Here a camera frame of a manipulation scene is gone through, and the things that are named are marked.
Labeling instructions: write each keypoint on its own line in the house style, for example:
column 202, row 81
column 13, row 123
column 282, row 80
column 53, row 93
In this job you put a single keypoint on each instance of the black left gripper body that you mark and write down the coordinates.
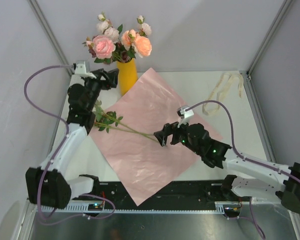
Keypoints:
column 93, row 87

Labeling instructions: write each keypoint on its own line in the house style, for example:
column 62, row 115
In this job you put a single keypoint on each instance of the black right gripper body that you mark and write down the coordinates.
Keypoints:
column 179, row 135

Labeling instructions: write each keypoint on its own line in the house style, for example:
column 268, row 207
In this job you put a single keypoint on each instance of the large pink rose stem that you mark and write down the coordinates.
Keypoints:
column 101, row 49

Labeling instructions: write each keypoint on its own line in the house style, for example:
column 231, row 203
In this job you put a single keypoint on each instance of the purple pink wrapping paper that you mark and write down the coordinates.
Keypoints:
column 142, row 165

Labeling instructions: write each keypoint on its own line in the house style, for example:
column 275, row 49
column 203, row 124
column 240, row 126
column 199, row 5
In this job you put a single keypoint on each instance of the pink artificial flower bunch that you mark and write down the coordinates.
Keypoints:
column 108, row 120

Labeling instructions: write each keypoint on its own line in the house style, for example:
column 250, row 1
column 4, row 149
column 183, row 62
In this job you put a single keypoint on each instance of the peach rose stem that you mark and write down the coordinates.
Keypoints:
column 137, row 42

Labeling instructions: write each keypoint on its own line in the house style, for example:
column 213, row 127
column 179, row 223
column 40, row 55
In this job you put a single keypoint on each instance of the light pink rose stem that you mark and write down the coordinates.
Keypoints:
column 105, row 27

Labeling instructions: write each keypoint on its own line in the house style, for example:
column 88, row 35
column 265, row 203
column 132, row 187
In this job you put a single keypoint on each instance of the pale pink rose stem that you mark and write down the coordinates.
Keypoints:
column 144, row 29

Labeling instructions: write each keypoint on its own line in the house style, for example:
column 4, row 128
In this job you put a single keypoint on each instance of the cream ribbon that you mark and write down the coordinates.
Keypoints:
column 225, row 82

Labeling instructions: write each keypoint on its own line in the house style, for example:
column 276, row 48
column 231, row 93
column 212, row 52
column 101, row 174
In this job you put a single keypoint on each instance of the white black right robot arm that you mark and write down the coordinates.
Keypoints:
column 267, row 180

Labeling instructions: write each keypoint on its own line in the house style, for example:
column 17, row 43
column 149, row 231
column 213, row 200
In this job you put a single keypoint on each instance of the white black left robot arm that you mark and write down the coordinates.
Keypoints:
column 46, row 184

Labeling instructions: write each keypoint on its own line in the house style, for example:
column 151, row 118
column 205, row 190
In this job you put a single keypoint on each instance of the yellow cylindrical vase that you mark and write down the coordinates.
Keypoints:
column 127, row 75

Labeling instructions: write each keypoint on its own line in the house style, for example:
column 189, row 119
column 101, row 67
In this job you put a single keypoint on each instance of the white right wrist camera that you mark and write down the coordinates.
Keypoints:
column 185, row 114

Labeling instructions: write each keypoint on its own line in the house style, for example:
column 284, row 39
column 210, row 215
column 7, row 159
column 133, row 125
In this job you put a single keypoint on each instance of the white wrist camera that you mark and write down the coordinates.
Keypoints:
column 82, row 69
column 185, row 114

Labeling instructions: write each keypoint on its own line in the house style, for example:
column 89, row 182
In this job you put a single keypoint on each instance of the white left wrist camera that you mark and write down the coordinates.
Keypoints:
column 82, row 69

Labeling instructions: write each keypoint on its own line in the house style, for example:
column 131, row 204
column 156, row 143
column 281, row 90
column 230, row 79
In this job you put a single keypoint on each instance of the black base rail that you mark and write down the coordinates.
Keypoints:
column 177, row 195

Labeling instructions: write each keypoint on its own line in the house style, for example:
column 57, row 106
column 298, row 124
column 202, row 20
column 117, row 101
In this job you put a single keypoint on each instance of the white slotted cable duct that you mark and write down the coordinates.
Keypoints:
column 94, row 208

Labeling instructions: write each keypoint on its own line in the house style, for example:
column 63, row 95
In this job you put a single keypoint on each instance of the aluminium frame post left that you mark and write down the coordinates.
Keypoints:
column 42, row 20

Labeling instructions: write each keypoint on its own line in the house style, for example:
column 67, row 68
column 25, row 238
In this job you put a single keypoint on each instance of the aluminium frame post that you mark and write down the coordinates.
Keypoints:
column 42, row 20
column 274, row 27

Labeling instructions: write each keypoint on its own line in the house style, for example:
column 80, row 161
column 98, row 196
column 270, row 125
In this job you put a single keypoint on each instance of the aluminium frame post right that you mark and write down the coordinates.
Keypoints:
column 274, row 27

